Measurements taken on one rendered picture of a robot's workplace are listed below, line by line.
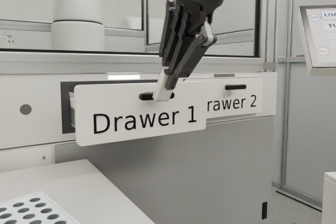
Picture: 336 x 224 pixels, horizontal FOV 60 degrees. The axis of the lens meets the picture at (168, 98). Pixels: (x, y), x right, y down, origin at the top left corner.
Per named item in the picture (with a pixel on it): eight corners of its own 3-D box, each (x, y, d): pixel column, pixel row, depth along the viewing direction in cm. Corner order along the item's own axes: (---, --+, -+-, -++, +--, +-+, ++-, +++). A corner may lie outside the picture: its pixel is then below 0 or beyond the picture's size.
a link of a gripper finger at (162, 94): (178, 68, 52) (180, 71, 51) (167, 98, 56) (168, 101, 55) (164, 68, 50) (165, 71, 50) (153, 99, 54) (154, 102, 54)
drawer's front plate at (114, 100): (206, 129, 67) (206, 81, 66) (78, 147, 52) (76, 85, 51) (201, 128, 68) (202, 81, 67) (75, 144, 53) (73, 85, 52)
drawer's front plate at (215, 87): (261, 112, 93) (263, 77, 92) (187, 120, 78) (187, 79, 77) (257, 111, 94) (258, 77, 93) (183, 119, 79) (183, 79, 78)
